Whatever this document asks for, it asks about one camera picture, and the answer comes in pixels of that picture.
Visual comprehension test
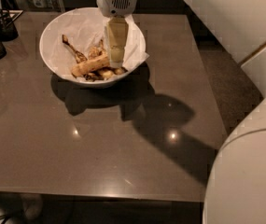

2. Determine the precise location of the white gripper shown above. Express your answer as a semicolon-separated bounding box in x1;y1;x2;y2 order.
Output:
96;0;137;68

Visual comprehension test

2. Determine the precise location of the yellow spotted banana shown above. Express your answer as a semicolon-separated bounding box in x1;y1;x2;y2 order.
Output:
71;54;109;77

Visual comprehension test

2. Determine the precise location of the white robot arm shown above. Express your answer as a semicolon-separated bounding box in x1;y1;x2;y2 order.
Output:
182;0;266;224

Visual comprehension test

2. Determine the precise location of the brown banana peel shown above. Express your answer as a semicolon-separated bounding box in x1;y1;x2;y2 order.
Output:
62;35;127;82

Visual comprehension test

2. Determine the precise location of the white ceramic bowl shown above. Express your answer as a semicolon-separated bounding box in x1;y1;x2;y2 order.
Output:
39;7;147;89

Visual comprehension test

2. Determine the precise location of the white paper liner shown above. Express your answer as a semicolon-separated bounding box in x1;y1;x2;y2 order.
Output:
47;7;150;83

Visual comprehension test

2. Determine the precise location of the black wire utensil holder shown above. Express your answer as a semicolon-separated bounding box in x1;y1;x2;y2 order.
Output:
0;0;19;42

